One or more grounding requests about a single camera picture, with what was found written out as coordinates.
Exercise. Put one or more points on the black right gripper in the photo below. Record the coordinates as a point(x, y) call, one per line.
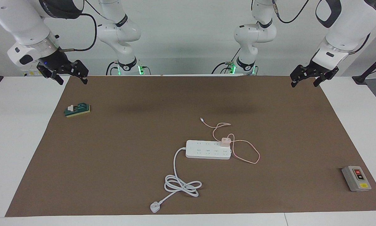
point(56, 61)

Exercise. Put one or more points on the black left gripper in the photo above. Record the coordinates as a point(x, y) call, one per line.
point(319, 70)

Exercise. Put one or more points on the pink charger block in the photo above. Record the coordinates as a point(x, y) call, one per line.
point(225, 142)

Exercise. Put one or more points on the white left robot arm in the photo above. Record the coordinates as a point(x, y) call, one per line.
point(344, 34)

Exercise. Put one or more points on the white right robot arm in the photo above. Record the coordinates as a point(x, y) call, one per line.
point(21, 25)

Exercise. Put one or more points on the white power strip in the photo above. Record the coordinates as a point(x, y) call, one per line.
point(206, 151)

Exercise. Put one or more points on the white device with yellow labels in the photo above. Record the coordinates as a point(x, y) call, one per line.
point(31, 73)

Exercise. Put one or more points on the green board with white connector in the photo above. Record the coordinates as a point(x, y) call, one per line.
point(78, 110)

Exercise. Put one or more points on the black slanted stand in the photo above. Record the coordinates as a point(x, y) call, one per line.
point(371, 67)

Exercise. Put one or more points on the brown table mat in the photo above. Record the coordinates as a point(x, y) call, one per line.
point(112, 157)

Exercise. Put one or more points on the grey on-off switch box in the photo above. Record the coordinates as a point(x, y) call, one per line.
point(355, 179)

